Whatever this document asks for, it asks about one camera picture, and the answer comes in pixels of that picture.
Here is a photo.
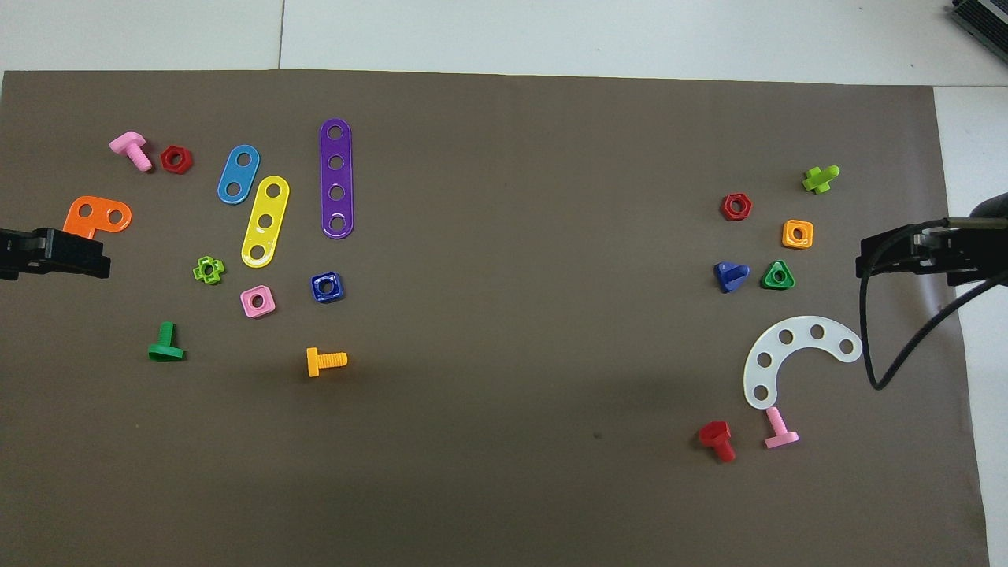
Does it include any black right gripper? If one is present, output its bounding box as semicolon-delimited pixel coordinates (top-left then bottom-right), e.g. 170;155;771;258
857;223;1008;286

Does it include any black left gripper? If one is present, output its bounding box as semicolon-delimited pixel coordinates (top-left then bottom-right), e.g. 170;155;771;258
0;228;111;281

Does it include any blue triangular-head plastic screw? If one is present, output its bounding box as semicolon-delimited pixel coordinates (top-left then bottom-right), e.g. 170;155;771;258
713;261;750;294

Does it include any lime green cross-head screw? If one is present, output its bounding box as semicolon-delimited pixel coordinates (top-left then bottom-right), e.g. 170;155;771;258
802;164;841;195

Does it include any pink plastic screw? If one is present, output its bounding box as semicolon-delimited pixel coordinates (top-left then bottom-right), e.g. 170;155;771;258
109;131;154;172
763;406;801;450

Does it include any dark green plastic screw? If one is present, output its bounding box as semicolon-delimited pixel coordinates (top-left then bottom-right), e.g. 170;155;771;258
147;321;186;363

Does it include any pink square plastic nut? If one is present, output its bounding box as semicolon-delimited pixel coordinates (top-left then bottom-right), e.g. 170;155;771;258
239;284;277;319

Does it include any red hexagonal-head plastic screw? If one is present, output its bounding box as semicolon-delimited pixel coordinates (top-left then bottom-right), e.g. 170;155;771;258
698;420;738;464

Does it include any orange-yellow plastic screw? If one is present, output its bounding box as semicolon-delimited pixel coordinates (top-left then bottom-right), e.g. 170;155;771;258
306;346;349;379

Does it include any orange angled three-hole plate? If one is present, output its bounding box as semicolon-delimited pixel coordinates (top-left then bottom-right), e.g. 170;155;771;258
61;195;133;241

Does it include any white curved five-hole strip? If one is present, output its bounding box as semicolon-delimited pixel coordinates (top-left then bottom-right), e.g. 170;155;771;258
743;315;864;411

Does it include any blue two-hole strip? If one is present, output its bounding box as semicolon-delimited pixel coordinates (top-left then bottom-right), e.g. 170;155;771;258
217;144;261;206

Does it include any yellow three-hole strip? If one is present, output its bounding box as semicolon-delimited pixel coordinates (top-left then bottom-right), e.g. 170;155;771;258
240;175;291;269

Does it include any dark ribbed electronic device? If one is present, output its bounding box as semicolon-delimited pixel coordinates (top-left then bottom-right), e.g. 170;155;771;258
949;0;1008;44

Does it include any purple four-hole strip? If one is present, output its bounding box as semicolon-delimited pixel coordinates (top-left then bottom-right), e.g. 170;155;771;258
319;118;355;239

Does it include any brown table mat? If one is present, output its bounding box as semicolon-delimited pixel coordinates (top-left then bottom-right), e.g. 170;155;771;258
0;69;991;567

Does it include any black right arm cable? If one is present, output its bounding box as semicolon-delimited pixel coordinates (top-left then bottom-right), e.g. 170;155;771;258
858;220;1008;391

